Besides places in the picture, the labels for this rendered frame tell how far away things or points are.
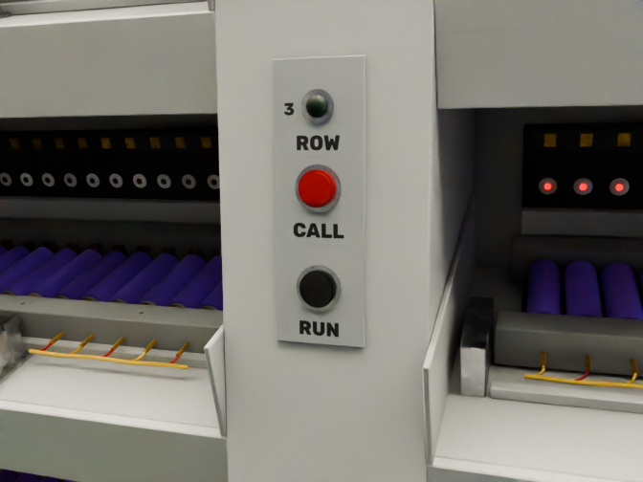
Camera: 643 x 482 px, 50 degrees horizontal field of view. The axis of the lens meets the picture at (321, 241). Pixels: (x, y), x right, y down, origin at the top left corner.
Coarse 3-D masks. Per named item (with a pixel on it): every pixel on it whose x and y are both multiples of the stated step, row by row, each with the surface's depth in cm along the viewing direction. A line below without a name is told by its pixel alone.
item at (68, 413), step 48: (0, 384) 38; (48, 384) 38; (96, 384) 37; (144, 384) 37; (192, 384) 37; (0, 432) 37; (48, 432) 36; (96, 432) 35; (144, 432) 34; (192, 432) 33; (96, 480) 37; (144, 480) 35; (192, 480) 34
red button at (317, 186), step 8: (304, 176) 29; (312, 176) 29; (320, 176) 29; (328, 176) 29; (304, 184) 29; (312, 184) 29; (320, 184) 29; (328, 184) 29; (304, 192) 29; (312, 192) 29; (320, 192) 29; (328, 192) 29; (304, 200) 29; (312, 200) 29; (320, 200) 29; (328, 200) 29
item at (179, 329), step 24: (0, 312) 41; (24, 312) 41; (48, 312) 40; (72, 312) 40; (96, 312) 40; (120, 312) 40; (144, 312) 39; (168, 312) 39; (192, 312) 39; (216, 312) 39; (24, 336) 42; (48, 336) 41; (72, 336) 40; (96, 336) 40; (120, 336) 39; (144, 336) 39; (168, 336) 38; (192, 336) 38; (120, 360) 38
